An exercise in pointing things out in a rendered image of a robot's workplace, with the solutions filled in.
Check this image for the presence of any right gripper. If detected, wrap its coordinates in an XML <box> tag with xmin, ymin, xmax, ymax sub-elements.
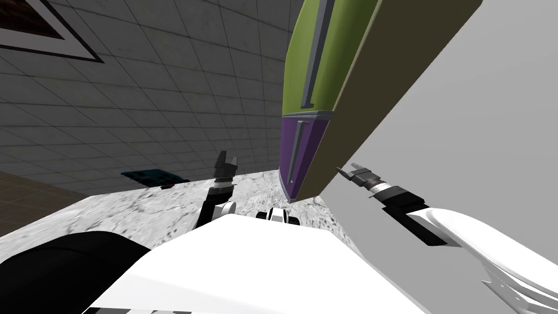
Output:
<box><xmin>336</xmin><ymin>163</ymin><xmax>381</xmax><ymax>189</ymax></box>

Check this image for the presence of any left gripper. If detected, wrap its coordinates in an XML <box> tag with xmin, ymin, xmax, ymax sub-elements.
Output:
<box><xmin>213</xmin><ymin>150</ymin><xmax>239</xmax><ymax>182</ymax></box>

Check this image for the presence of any purple fridge door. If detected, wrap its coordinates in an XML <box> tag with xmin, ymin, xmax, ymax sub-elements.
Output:
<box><xmin>278</xmin><ymin>117</ymin><xmax>331</xmax><ymax>202</ymax></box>

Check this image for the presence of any teal flat object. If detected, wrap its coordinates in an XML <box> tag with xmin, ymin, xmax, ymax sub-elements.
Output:
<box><xmin>120</xmin><ymin>167</ymin><xmax>191</xmax><ymax>190</ymax></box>

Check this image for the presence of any olive fridge cabinet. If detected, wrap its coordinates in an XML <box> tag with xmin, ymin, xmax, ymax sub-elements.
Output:
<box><xmin>278</xmin><ymin>0</ymin><xmax>484</xmax><ymax>204</ymax></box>

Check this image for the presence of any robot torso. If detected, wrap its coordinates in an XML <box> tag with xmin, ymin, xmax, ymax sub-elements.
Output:
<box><xmin>87</xmin><ymin>207</ymin><xmax>427</xmax><ymax>314</ymax></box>

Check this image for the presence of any green fridge door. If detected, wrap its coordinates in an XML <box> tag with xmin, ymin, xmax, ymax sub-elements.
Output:
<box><xmin>281</xmin><ymin>0</ymin><xmax>381</xmax><ymax>118</ymax></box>

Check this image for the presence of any short grey door handle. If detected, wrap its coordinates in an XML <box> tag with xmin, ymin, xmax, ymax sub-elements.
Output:
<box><xmin>287</xmin><ymin>120</ymin><xmax>310</xmax><ymax>186</ymax></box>

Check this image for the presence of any long grey door handle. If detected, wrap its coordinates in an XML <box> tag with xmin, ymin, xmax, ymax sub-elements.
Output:
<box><xmin>300</xmin><ymin>0</ymin><xmax>337</xmax><ymax>110</ymax></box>

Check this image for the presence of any framed wall picture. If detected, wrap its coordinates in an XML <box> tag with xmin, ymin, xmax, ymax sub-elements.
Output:
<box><xmin>0</xmin><ymin>0</ymin><xmax>105</xmax><ymax>64</ymax></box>

